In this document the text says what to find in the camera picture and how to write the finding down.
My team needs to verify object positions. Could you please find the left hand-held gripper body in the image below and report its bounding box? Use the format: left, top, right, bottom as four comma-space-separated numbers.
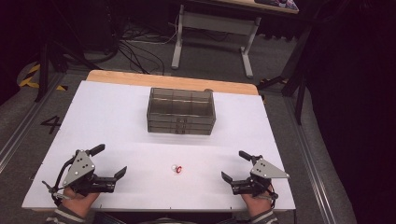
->
62, 149, 118, 198

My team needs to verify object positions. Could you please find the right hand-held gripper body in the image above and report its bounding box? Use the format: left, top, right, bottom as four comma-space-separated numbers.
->
230, 158, 290, 196

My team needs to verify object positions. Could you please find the clear grey drawer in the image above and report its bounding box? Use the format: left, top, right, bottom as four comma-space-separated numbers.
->
147, 126, 213, 136

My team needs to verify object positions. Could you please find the grey clear drawer organizer box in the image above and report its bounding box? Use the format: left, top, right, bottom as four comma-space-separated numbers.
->
146, 87, 217, 136

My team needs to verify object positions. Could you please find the person's left hand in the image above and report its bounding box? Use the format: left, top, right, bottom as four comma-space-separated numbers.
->
60, 186, 101, 218

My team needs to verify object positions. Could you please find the person's right hand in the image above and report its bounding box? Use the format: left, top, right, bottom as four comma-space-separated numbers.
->
241, 186, 276, 217

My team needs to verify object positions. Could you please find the black metal stand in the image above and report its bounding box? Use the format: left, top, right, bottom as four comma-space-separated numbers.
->
33, 0, 102, 104
257, 22, 314, 126

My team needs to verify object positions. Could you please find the yellow and black floor tape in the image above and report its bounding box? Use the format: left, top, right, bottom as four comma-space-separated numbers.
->
18, 63, 69, 92

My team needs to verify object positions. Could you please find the desk with white metal legs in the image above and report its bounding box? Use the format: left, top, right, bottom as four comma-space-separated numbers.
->
170, 0, 301, 79

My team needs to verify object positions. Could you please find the colourful item on desk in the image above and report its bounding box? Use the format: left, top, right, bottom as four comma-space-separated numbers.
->
253, 0, 299, 10

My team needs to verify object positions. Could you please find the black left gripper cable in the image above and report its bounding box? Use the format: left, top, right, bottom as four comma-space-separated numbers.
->
41, 156, 78, 206

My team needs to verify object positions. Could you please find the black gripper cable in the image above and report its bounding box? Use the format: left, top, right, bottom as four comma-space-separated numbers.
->
264, 181, 280, 209
41, 156, 78, 206

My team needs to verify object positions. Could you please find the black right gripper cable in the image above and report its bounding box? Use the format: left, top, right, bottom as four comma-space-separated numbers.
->
264, 181, 280, 209

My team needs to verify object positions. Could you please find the metal floor rail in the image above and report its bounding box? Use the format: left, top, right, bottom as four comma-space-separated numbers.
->
283, 92, 339, 224
0, 72, 67, 175

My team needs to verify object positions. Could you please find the bundle of floor cables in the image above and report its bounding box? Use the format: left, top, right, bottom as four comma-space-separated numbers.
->
116, 20, 180, 76

